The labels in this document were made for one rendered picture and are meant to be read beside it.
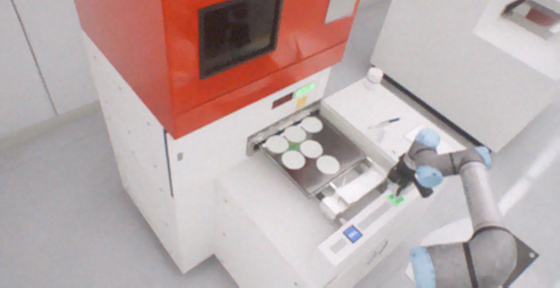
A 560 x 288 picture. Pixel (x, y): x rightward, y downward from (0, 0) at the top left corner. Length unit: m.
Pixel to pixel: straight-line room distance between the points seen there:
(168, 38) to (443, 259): 0.86
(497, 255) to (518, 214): 2.29
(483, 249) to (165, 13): 0.93
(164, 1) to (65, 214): 1.94
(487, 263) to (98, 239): 2.10
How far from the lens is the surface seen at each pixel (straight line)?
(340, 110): 1.91
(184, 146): 1.47
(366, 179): 1.78
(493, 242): 1.08
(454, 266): 1.05
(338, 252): 1.47
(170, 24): 1.05
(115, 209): 2.68
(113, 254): 2.54
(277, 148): 1.76
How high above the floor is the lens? 2.23
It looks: 47 degrees down
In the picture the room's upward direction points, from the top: 11 degrees clockwise
